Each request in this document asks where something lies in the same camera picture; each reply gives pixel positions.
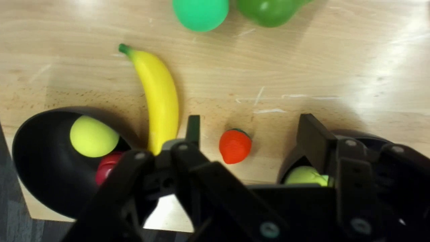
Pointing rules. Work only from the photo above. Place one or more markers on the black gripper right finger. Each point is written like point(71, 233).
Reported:
point(362, 193)

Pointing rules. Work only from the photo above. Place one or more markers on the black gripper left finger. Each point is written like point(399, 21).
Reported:
point(209, 189)

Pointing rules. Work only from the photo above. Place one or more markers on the yellow round toy fruit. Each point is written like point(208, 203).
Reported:
point(91, 136)
point(306, 177)

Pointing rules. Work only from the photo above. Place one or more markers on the yellow toy banana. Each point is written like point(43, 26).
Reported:
point(156, 99)

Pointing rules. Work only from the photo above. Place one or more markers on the red toy radish green leaves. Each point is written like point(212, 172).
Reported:
point(107, 168)

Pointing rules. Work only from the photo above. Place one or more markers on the black plastic bowl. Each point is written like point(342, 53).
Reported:
point(286, 172)
point(44, 179)

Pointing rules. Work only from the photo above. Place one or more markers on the small red toy fruit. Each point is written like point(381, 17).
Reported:
point(235, 147)

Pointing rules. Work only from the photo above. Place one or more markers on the bright green toy ball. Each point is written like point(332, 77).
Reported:
point(200, 14)

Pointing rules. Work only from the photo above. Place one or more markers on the green toy pear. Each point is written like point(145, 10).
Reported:
point(268, 11)

